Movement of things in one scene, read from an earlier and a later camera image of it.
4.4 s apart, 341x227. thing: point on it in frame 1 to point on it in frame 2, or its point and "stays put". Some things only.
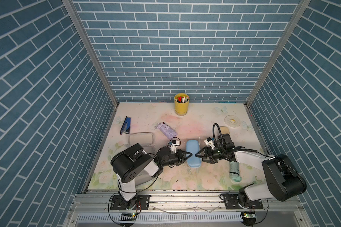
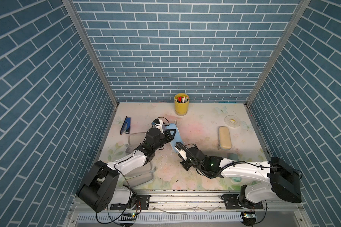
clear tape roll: [232, 121] stays put
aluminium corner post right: [302, 6] stays put
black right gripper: [204, 155] to [183, 162]
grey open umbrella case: [146, 140] stays put
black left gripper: [181, 161] to [169, 136]
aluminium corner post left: [76, 14] stays put
